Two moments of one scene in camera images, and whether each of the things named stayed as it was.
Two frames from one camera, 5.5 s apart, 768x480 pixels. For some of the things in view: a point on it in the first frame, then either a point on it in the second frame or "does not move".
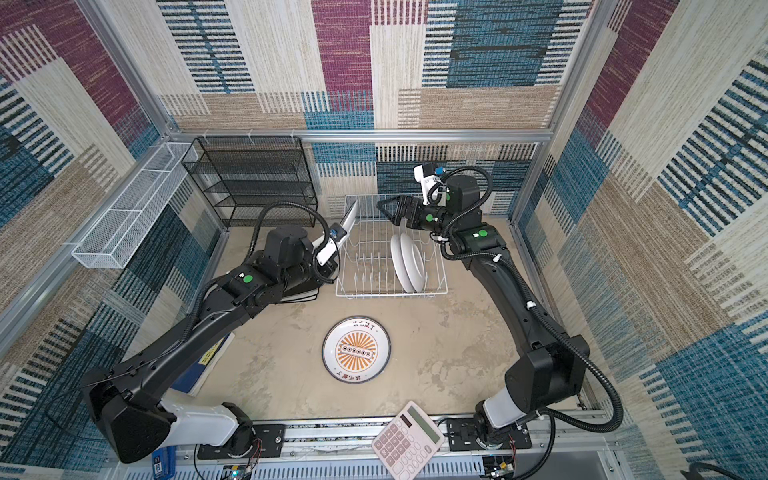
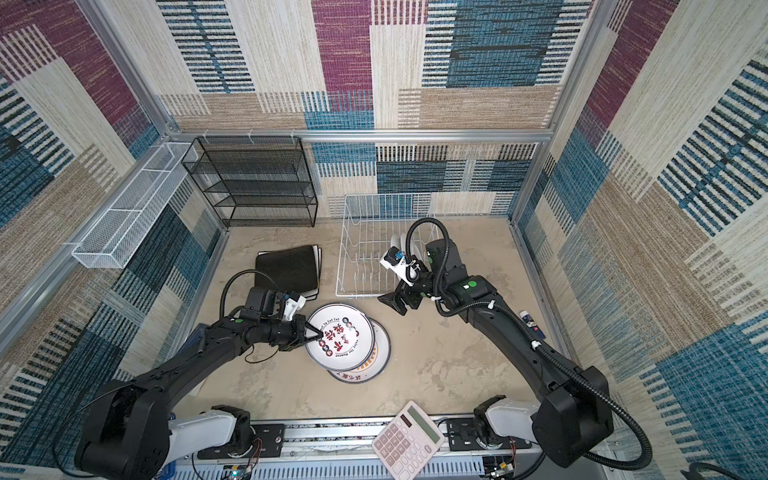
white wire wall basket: x=106 y=246 does not move
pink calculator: x=409 y=442 does not move
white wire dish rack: x=379 y=258 does not move
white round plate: x=349 y=218 to x=348 y=336
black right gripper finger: x=393 y=208 to x=394 y=299
